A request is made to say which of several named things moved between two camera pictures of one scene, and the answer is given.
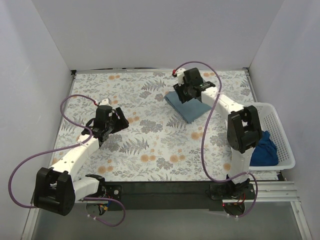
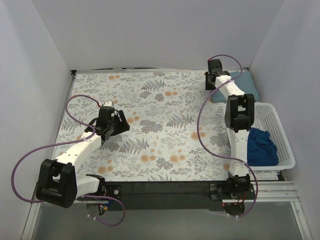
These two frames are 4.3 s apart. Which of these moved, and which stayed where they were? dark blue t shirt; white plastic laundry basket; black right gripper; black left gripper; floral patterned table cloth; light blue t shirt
Moved: light blue t shirt; black right gripper
Stayed: dark blue t shirt; floral patterned table cloth; white plastic laundry basket; black left gripper
